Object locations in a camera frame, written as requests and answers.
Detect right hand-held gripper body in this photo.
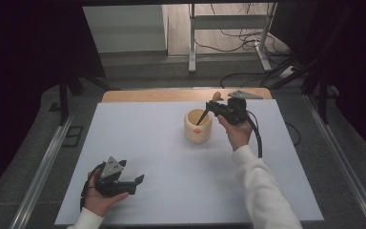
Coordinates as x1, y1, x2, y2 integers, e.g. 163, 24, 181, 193
218, 90, 264, 126

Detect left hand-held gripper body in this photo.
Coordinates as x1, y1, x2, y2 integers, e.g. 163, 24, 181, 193
94, 156, 137, 198

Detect cream ceramic cup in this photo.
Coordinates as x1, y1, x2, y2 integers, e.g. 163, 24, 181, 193
183, 108, 214, 144

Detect person's left hand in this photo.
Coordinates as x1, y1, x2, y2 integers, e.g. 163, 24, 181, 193
84, 168, 131, 218

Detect person's right hand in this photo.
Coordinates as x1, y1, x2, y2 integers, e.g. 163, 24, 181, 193
216, 115, 254, 153

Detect white table mat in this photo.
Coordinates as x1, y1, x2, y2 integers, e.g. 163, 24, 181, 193
54, 98, 325, 226

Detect wooden table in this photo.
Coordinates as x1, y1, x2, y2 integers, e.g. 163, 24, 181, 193
101, 88, 274, 103

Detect white power strip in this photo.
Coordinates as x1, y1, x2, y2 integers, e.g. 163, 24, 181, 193
279, 65, 297, 79

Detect black metal stand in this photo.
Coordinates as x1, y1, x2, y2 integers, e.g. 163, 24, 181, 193
57, 71, 112, 127
268, 56, 332, 125

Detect white cabinet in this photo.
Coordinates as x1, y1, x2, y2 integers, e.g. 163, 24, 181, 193
82, 4, 170, 53

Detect black curtain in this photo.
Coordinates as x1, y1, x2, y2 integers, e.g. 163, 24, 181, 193
268, 0, 366, 166
0, 0, 107, 204

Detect left hand-held gripper black cable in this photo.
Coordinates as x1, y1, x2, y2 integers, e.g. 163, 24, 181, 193
79, 162, 105, 213

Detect hand-held gripper black cable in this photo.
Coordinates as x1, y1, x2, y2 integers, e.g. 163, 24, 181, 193
79, 162, 105, 213
245, 109, 264, 159

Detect right hand-held gripper black cable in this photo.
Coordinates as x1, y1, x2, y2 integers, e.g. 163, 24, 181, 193
245, 109, 264, 159

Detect white metal desk frame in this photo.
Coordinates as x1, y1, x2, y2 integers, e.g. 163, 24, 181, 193
188, 3, 278, 74

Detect black cable beside table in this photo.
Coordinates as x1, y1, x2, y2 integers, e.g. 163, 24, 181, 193
284, 121, 302, 148

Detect silver metal floor rail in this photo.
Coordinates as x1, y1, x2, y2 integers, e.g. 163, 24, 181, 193
302, 94, 366, 229
16, 109, 79, 229

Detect tangled black floor cables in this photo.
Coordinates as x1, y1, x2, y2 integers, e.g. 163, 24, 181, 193
193, 3, 291, 65

